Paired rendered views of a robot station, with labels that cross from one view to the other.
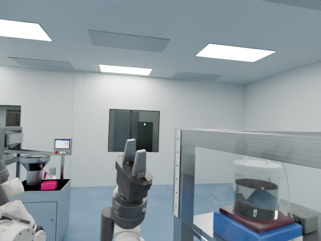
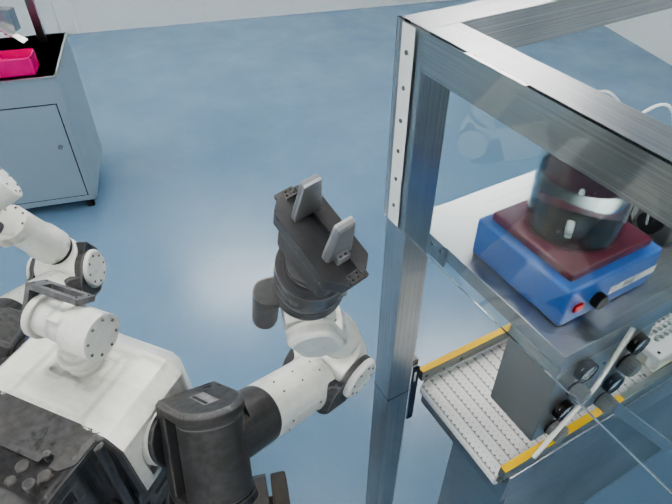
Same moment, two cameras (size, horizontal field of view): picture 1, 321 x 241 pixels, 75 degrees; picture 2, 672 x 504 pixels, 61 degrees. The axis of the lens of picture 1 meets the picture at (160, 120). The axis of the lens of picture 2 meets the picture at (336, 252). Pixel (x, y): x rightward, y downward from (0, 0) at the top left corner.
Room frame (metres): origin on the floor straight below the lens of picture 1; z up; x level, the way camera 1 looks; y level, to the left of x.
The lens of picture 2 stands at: (0.05, 0.07, 1.88)
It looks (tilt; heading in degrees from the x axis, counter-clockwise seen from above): 41 degrees down; 357
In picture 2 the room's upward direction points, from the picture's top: straight up
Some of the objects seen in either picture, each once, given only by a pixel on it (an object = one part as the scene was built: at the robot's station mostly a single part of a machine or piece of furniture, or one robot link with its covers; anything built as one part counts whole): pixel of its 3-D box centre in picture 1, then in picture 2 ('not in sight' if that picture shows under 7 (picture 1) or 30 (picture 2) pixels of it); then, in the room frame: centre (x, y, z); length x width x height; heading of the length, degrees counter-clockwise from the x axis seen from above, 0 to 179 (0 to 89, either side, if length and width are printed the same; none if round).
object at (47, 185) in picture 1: (48, 185); (16, 63); (2.66, 1.39, 0.80); 0.16 x 0.12 x 0.09; 101
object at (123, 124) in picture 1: (134, 131); not in sight; (5.61, 0.69, 1.43); 1.38 x 0.01 x 1.16; 101
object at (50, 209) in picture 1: (40, 213); (21, 129); (2.82, 1.57, 0.38); 0.63 x 0.57 x 0.76; 101
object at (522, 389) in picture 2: not in sight; (570, 358); (0.63, -0.36, 1.11); 0.22 x 0.11 x 0.20; 116
